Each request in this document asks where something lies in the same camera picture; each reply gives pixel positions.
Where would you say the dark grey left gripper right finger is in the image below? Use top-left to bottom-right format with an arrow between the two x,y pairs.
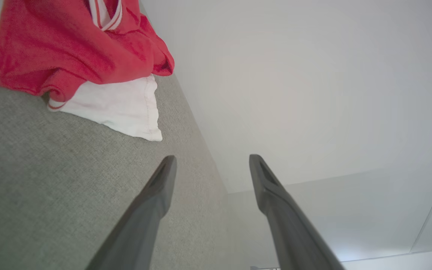
249,154 -> 346,270

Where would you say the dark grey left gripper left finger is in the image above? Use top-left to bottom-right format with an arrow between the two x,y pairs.
85,155 -> 177,270

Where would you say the red white t-shirt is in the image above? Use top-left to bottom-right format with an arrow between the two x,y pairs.
0,0 -> 175,142

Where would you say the grey fabric sofa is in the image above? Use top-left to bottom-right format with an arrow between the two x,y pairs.
0,4 -> 276,270

